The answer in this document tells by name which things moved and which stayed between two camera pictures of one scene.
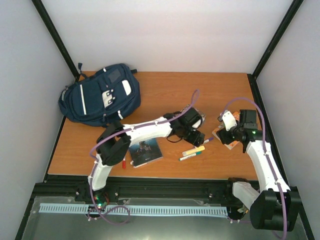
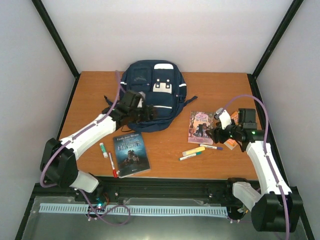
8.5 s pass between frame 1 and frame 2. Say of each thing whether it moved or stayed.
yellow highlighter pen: stayed
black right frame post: stayed
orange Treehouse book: stayed
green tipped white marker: stayed
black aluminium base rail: stayed
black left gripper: moved
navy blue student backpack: moved
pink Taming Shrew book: moved
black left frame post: stayed
